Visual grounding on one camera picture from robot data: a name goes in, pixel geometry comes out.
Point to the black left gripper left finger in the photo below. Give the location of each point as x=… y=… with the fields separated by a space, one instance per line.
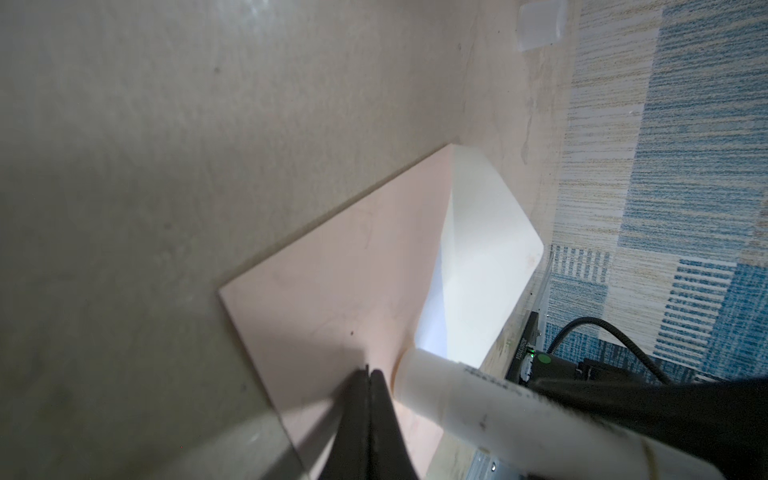
x=348 y=458

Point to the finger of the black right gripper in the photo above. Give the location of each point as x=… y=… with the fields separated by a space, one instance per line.
x=724 y=423

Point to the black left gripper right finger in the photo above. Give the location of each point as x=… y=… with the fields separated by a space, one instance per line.
x=388 y=455

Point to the white glue stick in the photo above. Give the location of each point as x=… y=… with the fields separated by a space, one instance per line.
x=531 y=433

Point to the pink envelope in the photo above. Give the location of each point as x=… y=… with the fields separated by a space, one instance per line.
x=349 y=294

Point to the white glue stick cap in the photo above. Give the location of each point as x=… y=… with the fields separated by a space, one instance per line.
x=541 y=23

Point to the blue floral letter paper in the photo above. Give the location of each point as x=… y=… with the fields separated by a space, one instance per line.
x=431 y=330

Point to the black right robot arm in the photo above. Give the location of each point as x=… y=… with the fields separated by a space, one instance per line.
x=529 y=364

